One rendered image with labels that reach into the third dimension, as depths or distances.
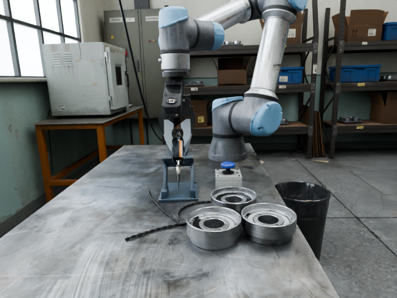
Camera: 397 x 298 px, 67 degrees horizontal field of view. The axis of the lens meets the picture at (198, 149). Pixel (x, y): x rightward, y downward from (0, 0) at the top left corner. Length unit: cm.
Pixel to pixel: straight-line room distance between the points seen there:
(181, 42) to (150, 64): 364
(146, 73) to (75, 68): 172
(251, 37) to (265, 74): 363
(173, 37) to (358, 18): 383
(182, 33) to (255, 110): 35
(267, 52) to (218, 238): 68
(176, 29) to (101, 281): 57
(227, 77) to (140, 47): 132
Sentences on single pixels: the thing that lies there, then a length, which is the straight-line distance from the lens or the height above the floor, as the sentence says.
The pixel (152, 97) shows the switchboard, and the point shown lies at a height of 86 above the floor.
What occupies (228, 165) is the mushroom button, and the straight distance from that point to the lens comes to 80.
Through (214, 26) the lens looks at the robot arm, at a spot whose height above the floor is 123.
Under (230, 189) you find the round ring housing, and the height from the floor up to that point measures 83.
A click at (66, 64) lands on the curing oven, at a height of 125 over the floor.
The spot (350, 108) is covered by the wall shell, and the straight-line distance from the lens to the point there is 503.
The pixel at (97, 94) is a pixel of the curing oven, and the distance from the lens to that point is 282.
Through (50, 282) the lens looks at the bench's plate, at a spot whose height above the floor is 80.
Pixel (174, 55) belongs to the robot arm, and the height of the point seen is 116.
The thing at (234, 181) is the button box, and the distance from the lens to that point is 80.
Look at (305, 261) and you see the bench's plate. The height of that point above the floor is 80.
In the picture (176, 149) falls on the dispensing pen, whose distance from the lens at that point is 79.
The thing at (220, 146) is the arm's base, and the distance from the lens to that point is 110.
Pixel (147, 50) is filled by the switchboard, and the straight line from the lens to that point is 444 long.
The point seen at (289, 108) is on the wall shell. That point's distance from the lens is 474.
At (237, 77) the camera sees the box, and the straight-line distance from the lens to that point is 405.
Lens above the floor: 110
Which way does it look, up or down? 13 degrees down
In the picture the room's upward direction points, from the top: 2 degrees counter-clockwise
